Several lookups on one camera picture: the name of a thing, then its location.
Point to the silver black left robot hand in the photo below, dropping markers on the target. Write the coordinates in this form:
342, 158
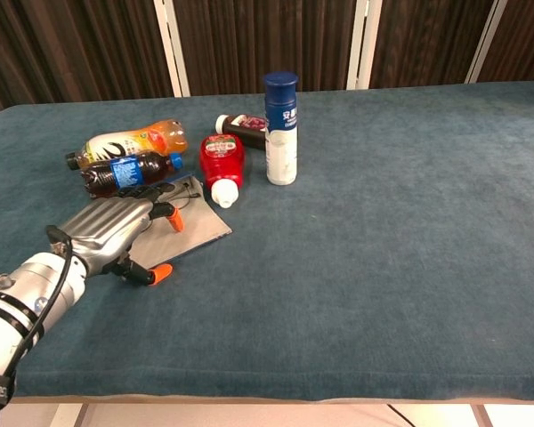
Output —
102, 227

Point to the pepsi cola bottle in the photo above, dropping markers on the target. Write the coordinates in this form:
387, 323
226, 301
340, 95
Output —
124, 171

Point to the eyeglasses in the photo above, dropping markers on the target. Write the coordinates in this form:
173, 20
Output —
188, 192

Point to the grey fabric pouch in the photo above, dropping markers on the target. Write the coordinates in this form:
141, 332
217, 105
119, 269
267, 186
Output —
200, 229

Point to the orange tea bottle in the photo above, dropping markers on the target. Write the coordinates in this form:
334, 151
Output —
124, 142

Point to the red ketchup bottle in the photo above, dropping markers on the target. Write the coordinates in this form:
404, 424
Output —
222, 162

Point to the dark juice bottle purple label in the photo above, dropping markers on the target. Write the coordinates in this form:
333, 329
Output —
245, 124

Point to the grey table leg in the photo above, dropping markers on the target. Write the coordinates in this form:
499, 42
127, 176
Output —
81, 416
483, 416

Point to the blue white cylinder bottle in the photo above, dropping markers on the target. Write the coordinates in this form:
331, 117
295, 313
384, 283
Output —
281, 142

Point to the blue table cloth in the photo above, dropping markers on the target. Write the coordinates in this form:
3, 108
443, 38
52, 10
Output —
382, 244

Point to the white partition post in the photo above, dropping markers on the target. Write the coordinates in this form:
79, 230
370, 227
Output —
485, 44
171, 44
365, 44

